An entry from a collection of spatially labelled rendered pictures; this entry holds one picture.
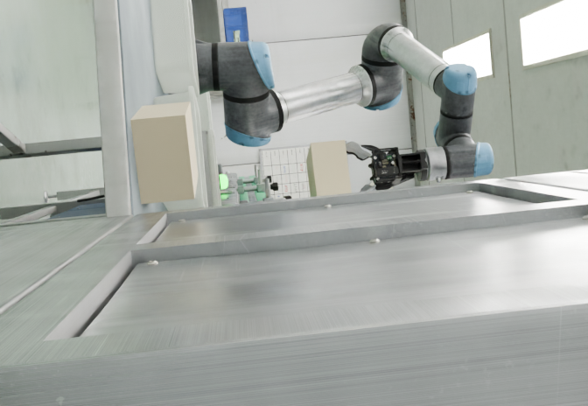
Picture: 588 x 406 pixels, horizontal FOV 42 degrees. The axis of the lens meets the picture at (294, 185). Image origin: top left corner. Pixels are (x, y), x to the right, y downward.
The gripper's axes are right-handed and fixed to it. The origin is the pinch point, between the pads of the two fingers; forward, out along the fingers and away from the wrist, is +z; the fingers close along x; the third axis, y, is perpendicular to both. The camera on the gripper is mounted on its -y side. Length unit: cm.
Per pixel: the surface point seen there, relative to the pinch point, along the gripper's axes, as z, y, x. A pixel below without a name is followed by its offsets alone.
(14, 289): 36, 118, 31
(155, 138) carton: 32, 65, 6
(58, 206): 86, -97, -20
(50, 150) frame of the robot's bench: 83, -80, -35
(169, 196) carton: 31, 62, 14
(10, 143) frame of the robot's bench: 92, -67, -35
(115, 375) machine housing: 26, 136, 37
